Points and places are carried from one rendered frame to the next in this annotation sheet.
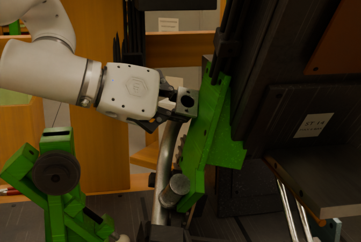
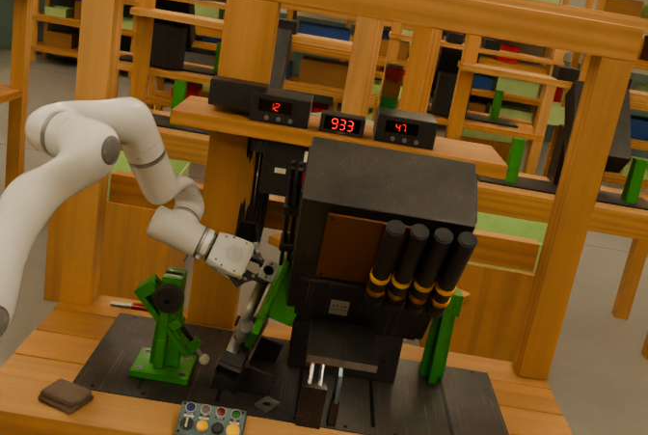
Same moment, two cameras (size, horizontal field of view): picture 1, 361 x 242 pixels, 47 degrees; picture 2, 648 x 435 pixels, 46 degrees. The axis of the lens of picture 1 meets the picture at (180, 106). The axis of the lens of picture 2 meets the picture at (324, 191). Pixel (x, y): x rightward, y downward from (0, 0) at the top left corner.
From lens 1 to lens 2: 1.24 m
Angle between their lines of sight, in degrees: 9
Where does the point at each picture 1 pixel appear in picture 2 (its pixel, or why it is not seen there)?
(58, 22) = (193, 199)
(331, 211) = (313, 358)
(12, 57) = (158, 219)
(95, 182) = (203, 315)
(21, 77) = (161, 232)
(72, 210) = (174, 326)
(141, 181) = not seen: hidden behind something
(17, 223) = (135, 331)
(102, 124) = not seen: hidden behind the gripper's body
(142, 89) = (238, 256)
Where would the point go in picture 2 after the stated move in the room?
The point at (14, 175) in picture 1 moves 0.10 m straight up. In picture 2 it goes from (143, 293) to (147, 256)
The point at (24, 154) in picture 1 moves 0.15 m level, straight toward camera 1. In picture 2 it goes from (151, 282) to (148, 308)
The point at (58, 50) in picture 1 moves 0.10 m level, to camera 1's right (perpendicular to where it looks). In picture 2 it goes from (188, 218) to (226, 227)
